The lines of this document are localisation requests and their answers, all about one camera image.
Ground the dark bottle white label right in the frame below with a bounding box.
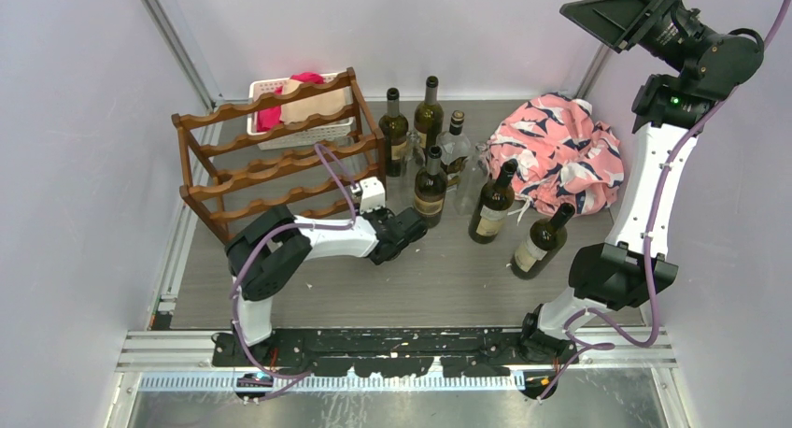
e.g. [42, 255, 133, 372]
[510, 203, 575, 280]

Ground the wooden wine rack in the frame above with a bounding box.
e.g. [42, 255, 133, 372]
[171, 67, 387, 242]

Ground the beige folded cloth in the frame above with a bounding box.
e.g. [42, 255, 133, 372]
[278, 74, 347, 123]

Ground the dark green bottle far left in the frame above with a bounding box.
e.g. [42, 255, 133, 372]
[378, 87, 409, 178]

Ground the red cloth in basket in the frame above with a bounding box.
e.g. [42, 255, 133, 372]
[255, 72, 325, 133]

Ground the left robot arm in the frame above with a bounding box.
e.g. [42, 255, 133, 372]
[224, 206, 429, 365]

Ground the aluminium corner post left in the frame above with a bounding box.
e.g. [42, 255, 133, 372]
[140, 0, 224, 109]

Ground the white plastic basket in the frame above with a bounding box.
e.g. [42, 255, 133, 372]
[247, 72, 355, 150]

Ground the dark bottle cream label centre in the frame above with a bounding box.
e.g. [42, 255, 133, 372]
[468, 159, 518, 244]

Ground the pink shark print cloth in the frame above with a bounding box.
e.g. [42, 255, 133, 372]
[483, 93, 625, 219]

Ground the aluminium corner post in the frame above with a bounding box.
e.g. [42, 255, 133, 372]
[140, 0, 224, 109]
[574, 44, 613, 99]

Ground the dark green bottle far back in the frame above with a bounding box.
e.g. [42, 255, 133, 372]
[414, 76, 445, 151]

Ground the dark green bottle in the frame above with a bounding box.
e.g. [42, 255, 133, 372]
[378, 87, 409, 178]
[414, 76, 445, 151]

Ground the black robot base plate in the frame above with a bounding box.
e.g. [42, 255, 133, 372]
[211, 328, 577, 378]

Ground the dark bottle brown label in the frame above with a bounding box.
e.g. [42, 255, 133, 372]
[413, 146, 448, 228]

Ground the clear bottle with dark cap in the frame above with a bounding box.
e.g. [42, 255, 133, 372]
[437, 110, 472, 192]

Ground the aluminium corner post right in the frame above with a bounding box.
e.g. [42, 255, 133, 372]
[574, 44, 613, 99]

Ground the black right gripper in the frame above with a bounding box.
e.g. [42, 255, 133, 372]
[559, 0, 714, 75]

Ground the small clear glass bottle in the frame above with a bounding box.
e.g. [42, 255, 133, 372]
[397, 130, 425, 207]

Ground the clear glass bottle by cloth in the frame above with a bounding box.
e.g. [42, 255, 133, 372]
[454, 142, 489, 216]

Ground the aluminium frame rail front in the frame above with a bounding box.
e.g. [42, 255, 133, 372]
[116, 328, 677, 393]

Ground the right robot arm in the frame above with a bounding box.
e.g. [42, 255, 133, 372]
[518, 0, 769, 364]

